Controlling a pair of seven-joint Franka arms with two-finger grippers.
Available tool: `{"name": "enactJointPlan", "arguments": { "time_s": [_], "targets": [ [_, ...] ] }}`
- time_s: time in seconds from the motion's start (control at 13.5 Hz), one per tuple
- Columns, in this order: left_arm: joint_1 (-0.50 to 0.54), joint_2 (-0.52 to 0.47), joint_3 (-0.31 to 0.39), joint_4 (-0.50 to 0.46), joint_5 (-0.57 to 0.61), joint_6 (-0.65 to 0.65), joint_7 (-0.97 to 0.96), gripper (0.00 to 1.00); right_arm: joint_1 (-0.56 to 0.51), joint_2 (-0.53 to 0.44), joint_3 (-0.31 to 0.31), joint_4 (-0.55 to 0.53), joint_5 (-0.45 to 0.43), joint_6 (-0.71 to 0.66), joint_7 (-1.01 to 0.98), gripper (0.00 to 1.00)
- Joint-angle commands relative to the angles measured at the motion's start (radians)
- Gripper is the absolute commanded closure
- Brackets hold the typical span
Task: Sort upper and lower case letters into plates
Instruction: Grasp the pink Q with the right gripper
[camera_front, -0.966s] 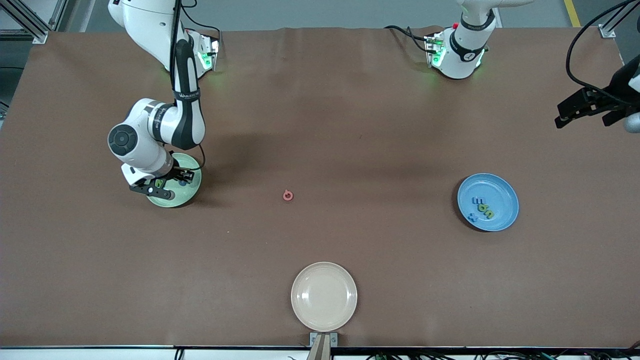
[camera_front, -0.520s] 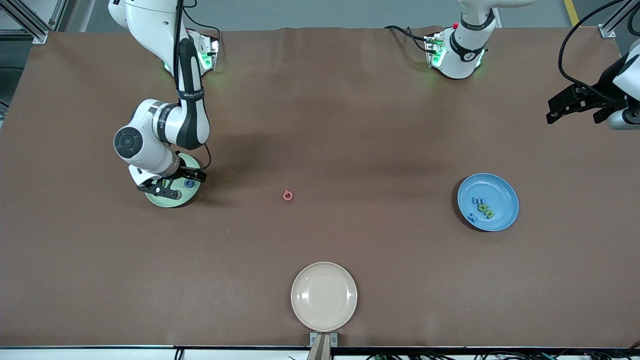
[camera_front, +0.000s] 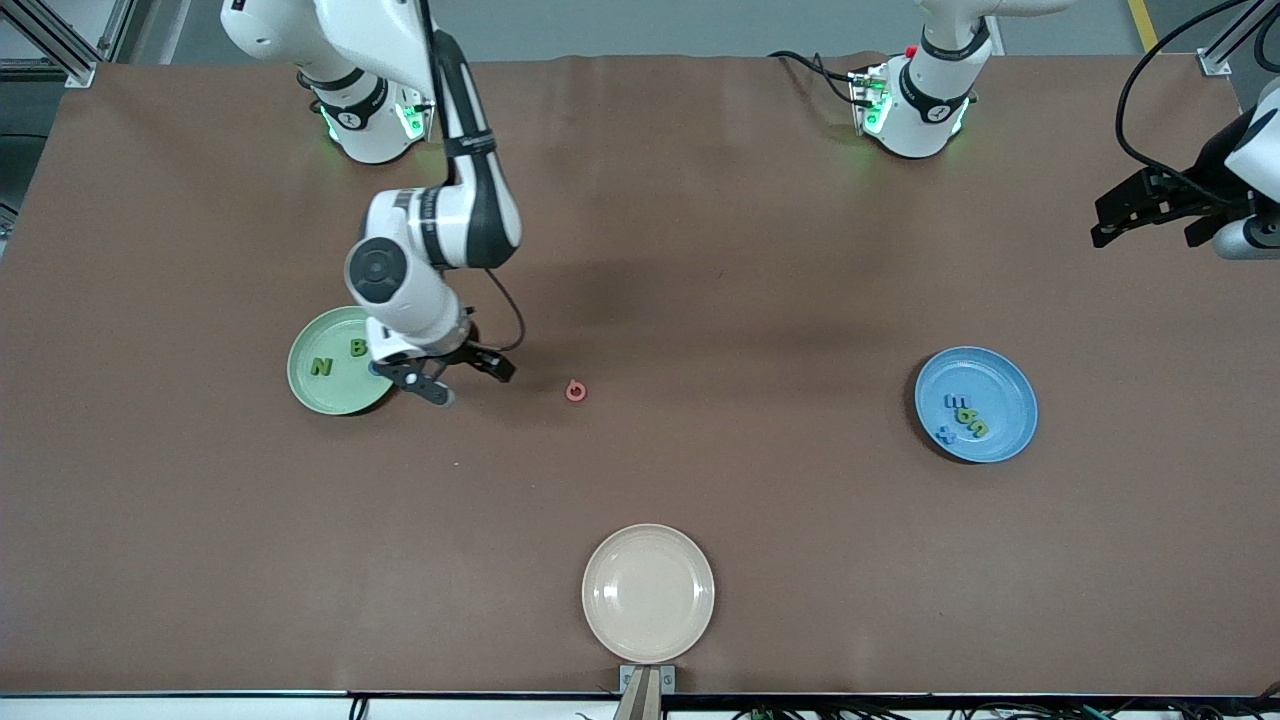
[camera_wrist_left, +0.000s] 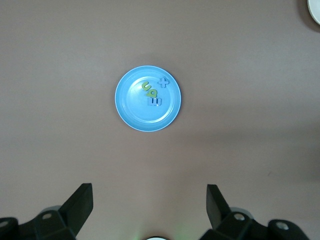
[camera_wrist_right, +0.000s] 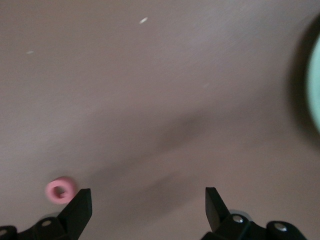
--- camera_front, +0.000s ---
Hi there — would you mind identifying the brown table cover mat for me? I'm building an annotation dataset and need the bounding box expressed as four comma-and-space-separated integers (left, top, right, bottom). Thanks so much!
0, 52, 1280, 696

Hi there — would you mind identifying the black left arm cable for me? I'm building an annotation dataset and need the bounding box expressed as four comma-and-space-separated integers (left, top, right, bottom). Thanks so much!
1114, 0, 1241, 193

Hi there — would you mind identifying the aluminium frame profile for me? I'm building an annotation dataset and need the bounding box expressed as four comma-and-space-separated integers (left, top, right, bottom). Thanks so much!
0, 0, 141, 91
1197, 0, 1280, 77

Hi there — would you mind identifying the beige plate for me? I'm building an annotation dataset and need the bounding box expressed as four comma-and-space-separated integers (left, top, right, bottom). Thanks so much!
581, 523, 717, 665

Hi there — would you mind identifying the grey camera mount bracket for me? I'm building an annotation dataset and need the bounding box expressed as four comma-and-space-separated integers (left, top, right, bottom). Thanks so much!
618, 664, 677, 720

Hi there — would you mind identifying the light green plate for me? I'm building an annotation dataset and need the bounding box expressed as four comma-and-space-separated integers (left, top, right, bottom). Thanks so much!
286, 305, 401, 417

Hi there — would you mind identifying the black left base cable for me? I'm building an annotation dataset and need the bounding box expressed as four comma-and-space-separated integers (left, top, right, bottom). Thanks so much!
768, 50, 863, 106

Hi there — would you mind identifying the blue plate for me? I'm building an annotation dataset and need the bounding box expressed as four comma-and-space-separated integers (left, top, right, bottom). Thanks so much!
914, 346, 1039, 464

